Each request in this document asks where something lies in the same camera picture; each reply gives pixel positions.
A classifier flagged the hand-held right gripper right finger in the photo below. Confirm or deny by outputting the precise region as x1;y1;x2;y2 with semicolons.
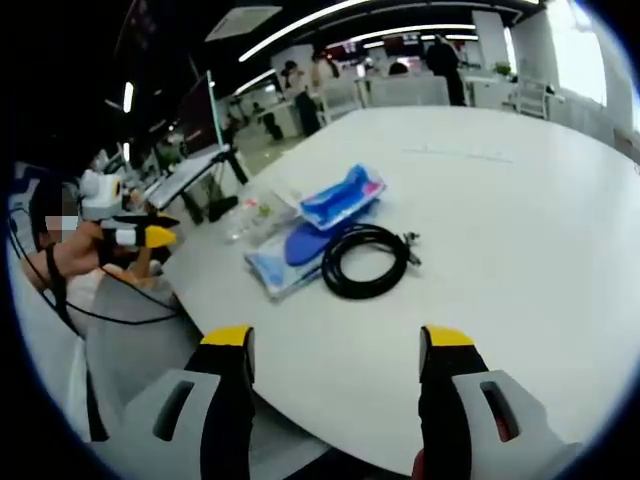
413;323;585;480

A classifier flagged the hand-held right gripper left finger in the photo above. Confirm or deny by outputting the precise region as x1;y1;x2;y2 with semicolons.
107;324;257;480

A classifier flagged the clear plastic bag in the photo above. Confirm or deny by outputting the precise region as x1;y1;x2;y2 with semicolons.
223;188;302;247

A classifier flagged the blue pouch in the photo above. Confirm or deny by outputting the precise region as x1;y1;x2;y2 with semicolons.
243;222;351;304

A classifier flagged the blue pink packaged item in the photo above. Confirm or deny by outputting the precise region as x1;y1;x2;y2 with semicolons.
298;162;389;233

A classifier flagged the person's left hand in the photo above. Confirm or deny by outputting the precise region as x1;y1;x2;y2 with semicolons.
61;221;105;277

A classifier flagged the black stand base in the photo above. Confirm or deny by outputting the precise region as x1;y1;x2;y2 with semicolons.
206;195;240;224

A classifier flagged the white table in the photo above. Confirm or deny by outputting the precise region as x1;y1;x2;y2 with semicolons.
162;104;640;477

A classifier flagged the person's white clothing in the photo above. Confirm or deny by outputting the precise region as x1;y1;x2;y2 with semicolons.
12;259;201;444

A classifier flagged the ceiling air vent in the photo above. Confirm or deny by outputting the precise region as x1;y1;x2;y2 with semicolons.
203;4;284;44

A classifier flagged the long ceiling light strip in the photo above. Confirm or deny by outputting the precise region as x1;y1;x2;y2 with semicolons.
237;0;374;64

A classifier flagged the white chair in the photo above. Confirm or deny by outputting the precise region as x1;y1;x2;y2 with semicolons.
513;78;553;120

